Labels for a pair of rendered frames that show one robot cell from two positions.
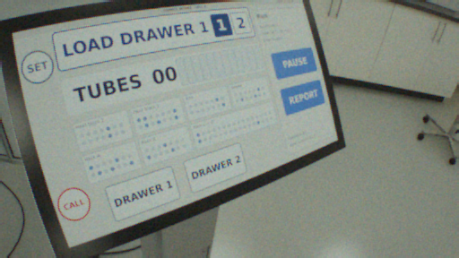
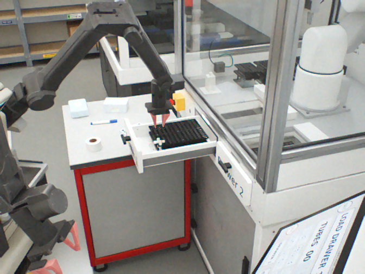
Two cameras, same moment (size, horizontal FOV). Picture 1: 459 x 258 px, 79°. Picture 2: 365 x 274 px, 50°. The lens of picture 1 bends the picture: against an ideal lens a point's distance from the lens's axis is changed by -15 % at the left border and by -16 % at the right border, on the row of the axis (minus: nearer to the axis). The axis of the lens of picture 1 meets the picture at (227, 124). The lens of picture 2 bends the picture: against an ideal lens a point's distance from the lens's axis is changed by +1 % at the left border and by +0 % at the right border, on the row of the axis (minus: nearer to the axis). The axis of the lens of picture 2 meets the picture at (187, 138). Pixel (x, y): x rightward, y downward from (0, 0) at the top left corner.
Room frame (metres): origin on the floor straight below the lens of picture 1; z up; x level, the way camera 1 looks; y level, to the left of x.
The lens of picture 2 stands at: (0.86, -0.33, 1.76)
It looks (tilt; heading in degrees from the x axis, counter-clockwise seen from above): 31 degrees down; 162
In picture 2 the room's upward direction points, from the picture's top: straight up
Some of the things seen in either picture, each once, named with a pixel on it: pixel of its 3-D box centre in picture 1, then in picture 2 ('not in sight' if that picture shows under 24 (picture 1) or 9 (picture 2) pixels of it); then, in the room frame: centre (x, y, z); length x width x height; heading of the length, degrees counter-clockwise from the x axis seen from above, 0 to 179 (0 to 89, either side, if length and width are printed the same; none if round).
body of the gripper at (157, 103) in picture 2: not in sight; (158, 100); (-0.51, -0.01, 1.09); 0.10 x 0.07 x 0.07; 90
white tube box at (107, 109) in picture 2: not in sight; (116, 105); (-1.14, -0.10, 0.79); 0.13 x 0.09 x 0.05; 71
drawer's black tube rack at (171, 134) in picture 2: not in sight; (177, 137); (-0.57, 0.08, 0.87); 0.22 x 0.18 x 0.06; 91
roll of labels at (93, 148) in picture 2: not in sight; (93, 144); (-0.77, -0.27, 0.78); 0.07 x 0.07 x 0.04
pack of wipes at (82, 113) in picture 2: not in sight; (78, 107); (-1.18, -0.31, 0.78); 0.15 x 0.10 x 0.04; 2
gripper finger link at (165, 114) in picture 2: not in sight; (159, 116); (-0.51, -0.01, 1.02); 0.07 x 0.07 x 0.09; 0
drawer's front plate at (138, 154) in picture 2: not in sight; (133, 144); (-0.57, -0.12, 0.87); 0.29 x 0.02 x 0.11; 1
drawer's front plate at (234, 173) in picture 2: not in sight; (232, 171); (-0.25, 0.21, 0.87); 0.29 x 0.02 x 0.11; 1
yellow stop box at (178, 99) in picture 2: not in sight; (178, 101); (-0.90, 0.18, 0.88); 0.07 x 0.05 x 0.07; 1
